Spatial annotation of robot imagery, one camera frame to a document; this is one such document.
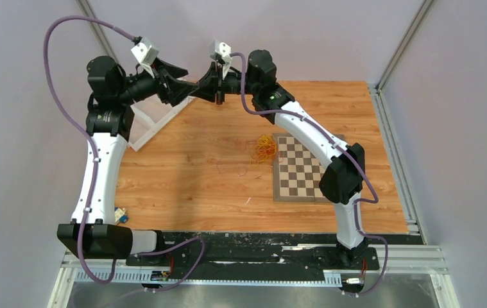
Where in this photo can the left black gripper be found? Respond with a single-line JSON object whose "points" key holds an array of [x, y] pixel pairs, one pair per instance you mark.
{"points": [[176, 91]]}

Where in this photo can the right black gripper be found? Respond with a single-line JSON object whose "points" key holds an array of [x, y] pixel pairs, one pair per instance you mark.
{"points": [[212, 86]]}

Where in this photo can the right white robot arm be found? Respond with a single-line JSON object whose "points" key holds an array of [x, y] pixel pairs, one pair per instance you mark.
{"points": [[262, 95]]}

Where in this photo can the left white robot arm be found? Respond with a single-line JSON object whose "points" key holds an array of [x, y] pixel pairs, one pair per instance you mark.
{"points": [[92, 232]]}

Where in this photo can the white three-compartment tray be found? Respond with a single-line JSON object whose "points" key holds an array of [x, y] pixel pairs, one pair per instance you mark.
{"points": [[151, 115]]}

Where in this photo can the wooden chessboard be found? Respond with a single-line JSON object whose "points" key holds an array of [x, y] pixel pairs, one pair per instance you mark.
{"points": [[296, 172]]}

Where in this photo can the white blue toy car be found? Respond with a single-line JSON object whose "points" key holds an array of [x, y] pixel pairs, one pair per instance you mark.
{"points": [[121, 216]]}

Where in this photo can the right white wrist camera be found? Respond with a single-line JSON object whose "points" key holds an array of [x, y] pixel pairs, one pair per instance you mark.
{"points": [[220, 52]]}

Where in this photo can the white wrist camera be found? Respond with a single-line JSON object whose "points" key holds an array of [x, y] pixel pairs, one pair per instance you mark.
{"points": [[220, 52], [145, 53]]}

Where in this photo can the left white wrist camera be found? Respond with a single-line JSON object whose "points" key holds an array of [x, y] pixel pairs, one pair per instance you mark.
{"points": [[145, 53]]}

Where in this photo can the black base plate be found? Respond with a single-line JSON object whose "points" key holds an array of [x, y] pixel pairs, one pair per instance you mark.
{"points": [[318, 249]]}

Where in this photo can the aluminium frame rail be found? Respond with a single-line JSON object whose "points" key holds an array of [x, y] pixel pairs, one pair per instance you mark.
{"points": [[399, 259]]}

